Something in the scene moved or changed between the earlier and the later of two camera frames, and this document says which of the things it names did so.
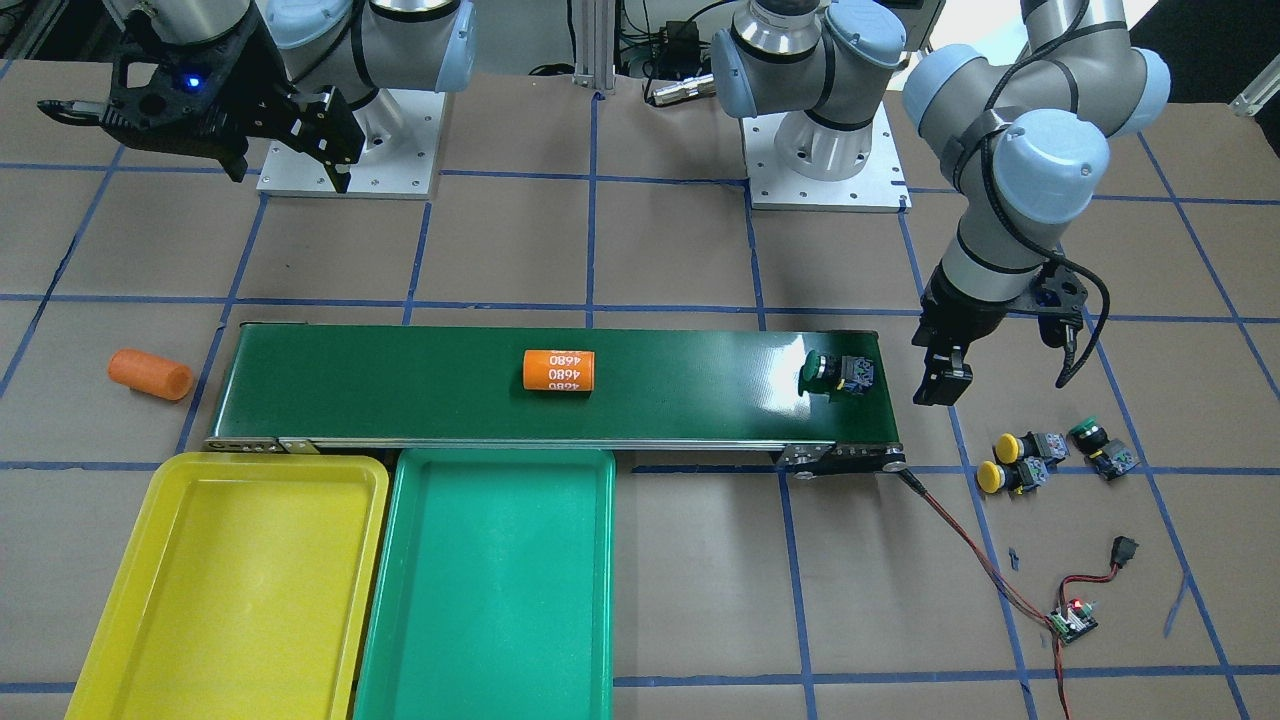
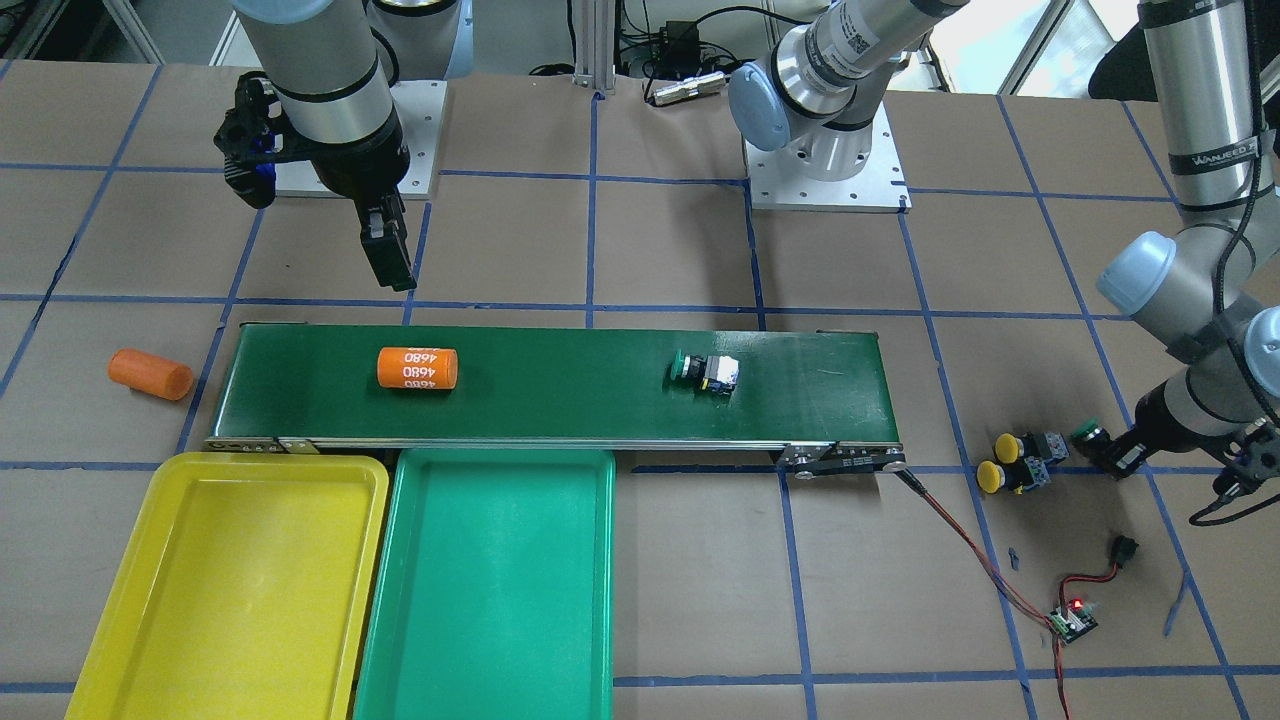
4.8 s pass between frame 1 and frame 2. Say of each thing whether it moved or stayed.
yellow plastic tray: stayed
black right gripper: moved
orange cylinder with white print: moved
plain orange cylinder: stayed
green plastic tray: stayed
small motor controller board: stayed
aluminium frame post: stayed
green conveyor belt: stayed
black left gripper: moved
